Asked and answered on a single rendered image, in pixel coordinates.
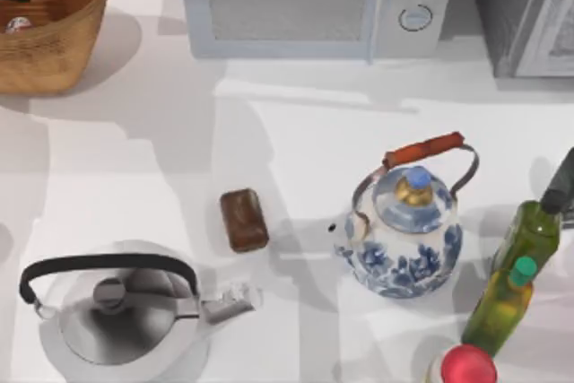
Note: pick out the blue and white kettle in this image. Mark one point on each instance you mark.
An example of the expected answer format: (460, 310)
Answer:
(403, 239)

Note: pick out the yellow bottle with green cap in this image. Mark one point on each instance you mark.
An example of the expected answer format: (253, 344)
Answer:
(498, 315)

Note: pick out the brown bread loaf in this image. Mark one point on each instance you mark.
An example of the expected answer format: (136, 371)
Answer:
(244, 219)

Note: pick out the small white and red ball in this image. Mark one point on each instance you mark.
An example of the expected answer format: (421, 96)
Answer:
(17, 24)

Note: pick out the bottle with red cap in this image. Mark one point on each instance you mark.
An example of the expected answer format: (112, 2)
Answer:
(468, 365)

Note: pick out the woven wooden basket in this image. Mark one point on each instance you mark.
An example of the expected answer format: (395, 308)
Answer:
(49, 49)

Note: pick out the pale microwave knob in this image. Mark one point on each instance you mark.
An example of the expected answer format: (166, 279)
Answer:
(415, 18)

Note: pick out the pale microwave oven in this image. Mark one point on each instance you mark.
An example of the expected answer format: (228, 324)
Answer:
(441, 2)

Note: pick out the green bottle with black cap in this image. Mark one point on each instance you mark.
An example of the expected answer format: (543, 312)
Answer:
(531, 235)

